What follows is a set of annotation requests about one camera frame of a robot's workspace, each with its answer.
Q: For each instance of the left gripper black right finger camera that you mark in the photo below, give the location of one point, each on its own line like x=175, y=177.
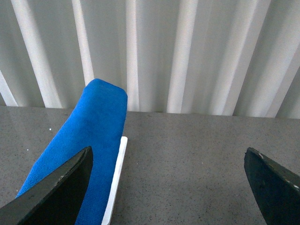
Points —
x=275, y=188

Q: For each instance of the white towel rack stand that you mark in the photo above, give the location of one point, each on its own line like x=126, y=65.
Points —
x=115, y=182

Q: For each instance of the blue microfiber cloth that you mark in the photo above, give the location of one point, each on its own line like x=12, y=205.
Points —
x=98, y=121

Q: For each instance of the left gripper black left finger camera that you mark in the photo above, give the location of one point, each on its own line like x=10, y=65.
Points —
x=56, y=199

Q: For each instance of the white pleated curtain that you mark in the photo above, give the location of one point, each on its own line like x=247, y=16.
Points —
x=214, y=57

